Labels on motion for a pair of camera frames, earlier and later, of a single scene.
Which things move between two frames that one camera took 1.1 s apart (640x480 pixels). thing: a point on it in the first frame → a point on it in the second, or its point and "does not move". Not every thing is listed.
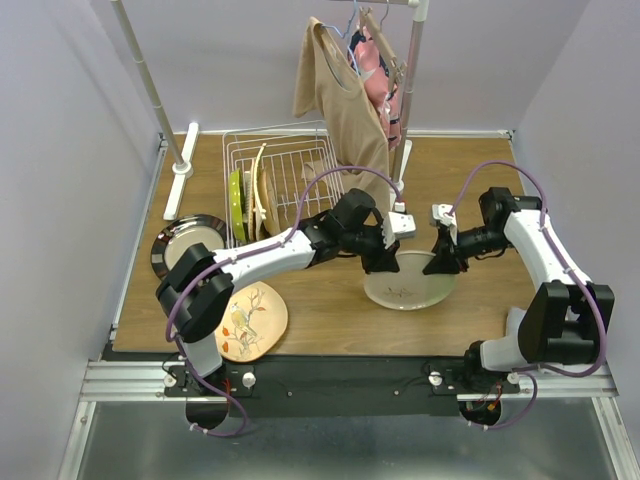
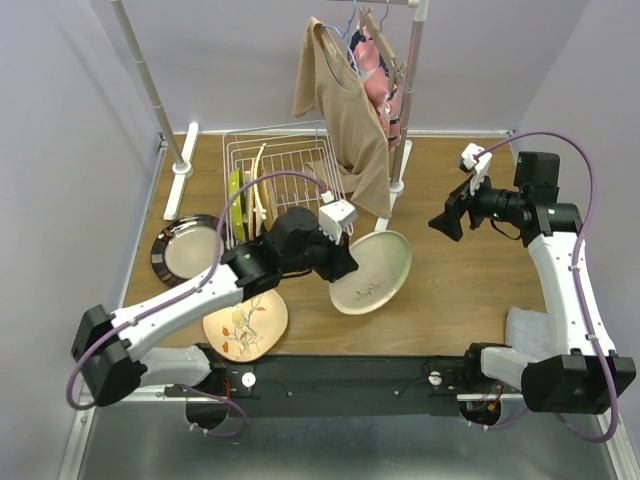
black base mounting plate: [338, 385] does not move
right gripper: [446, 252] → [449, 221]
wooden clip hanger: [397, 66] does not move
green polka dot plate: [235, 187] does not move
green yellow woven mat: [259, 210] does not move
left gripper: [385, 259] → [341, 262]
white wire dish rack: [273, 175] does not move
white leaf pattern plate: [409, 288] → [384, 262]
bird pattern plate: [255, 323] does not move
